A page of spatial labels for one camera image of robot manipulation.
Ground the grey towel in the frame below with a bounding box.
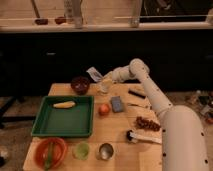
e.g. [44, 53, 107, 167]
[87, 67, 103, 82]

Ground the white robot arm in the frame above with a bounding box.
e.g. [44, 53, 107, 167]
[101, 58, 210, 171]

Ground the white paper cup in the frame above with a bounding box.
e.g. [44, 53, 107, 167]
[98, 79, 111, 93]

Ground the metal cup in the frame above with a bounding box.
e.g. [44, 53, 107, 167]
[98, 143, 114, 160]

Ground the green plastic cup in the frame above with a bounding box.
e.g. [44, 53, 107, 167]
[73, 142, 90, 160]

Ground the dark red bowl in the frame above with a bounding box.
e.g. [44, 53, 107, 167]
[71, 76, 90, 95]

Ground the red apple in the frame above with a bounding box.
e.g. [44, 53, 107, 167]
[98, 104, 110, 116]

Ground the yellow banana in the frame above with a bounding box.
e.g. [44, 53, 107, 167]
[53, 101, 75, 109]

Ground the wooden table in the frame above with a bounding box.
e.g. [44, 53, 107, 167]
[22, 82, 178, 171]

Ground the bunch of red grapes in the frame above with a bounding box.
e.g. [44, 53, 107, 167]
[135, 116, 161, 132]

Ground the green plastic tray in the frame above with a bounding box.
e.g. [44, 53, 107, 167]
[31, 96, 94, 138]

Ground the red bowl on shelf right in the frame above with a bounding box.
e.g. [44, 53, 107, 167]
[55, 17, 66, 25]

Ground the red bowl on shelf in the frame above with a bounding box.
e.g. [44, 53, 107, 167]
[55, 17, 66, 25]
[35, 18, 48, 25]

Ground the orange plastic plate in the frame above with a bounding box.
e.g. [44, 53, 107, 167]
[34, 137, 68, 171]

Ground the red bowl on shelf left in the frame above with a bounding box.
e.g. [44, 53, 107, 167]
[35, 18, 48, 25]

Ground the green pepper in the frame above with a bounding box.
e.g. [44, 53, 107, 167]
[44, 142, 54, 171]

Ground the white handled brush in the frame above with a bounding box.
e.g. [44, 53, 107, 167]
[126, 130, 162, 144]

